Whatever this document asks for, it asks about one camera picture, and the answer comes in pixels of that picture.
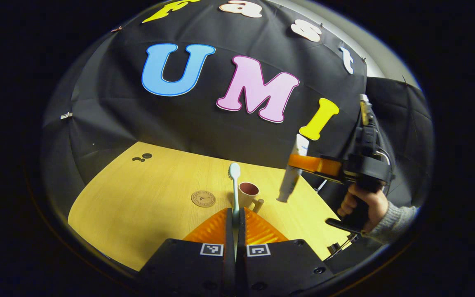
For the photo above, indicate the black backdrop cloth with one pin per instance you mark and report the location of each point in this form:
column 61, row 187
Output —
column 204, row 123

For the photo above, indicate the silver cloth clip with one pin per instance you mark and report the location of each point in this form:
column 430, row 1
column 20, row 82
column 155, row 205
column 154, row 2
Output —
column 66, row 116

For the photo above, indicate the white toothpaste tube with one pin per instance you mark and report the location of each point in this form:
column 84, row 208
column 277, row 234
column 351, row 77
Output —
column 290, row 183

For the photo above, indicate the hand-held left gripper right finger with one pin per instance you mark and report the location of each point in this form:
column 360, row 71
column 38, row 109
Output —
column 241, row 264

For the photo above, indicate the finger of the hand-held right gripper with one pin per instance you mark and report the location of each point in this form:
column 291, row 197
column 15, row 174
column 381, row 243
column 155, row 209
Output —
column 316, row 165

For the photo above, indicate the beige cup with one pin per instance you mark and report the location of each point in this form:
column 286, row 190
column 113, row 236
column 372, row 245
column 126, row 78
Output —
column 246, row 199

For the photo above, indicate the pale green toothbrush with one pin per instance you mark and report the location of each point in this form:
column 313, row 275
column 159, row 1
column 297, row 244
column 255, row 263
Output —
column 234, row 171

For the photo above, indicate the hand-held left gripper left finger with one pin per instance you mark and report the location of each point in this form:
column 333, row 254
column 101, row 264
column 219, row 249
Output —
column 230, row 264

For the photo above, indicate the round cork coaster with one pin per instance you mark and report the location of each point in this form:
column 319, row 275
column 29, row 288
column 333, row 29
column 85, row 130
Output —
column 203, row 198

